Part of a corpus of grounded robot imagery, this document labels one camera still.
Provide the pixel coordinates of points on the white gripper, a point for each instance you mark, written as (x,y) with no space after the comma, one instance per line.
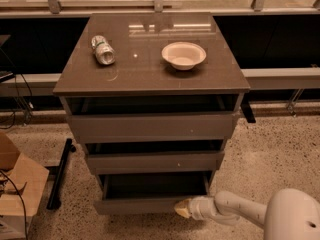
(197,208)

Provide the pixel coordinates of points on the grey bottom drawer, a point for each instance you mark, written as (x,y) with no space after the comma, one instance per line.
(149,192)

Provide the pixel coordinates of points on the grey drawer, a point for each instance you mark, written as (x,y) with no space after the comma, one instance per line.
(154,157)
(149,192)
(154,127)

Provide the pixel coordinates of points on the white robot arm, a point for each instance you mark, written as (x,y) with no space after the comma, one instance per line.
(289,215)

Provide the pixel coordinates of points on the grey middle drawer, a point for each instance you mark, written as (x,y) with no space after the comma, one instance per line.
(154,157)

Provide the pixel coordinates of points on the grey drawer cabinet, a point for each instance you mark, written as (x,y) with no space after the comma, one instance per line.
(140,81)

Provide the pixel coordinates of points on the grey top drawer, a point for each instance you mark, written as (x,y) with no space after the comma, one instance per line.
(154,127)

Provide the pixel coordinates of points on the black stand leg right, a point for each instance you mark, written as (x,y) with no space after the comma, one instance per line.
(247,110)

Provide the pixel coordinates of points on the black metal stand leg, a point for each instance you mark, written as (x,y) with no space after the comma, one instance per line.
(58,173)

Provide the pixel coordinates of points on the white paper bowl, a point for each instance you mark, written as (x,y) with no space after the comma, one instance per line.
(183,55)

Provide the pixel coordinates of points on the cardboard box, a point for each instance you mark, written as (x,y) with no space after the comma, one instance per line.
(22,184)

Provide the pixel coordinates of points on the crushed silver can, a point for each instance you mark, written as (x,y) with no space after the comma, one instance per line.
(102,50)

